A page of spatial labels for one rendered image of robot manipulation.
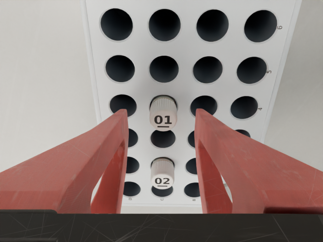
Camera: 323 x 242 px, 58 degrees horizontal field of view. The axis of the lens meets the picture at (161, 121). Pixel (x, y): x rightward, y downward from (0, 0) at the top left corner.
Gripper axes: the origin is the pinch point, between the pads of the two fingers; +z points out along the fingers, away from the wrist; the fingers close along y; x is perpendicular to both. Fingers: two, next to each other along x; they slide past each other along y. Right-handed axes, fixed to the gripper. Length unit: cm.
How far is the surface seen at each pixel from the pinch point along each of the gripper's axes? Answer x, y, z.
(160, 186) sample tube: 3.9, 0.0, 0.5
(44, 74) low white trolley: 0.1, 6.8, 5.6
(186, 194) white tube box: 6.0, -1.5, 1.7
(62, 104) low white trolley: 2.1, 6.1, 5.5
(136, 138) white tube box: 2.1, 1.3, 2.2
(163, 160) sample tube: 4.2, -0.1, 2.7
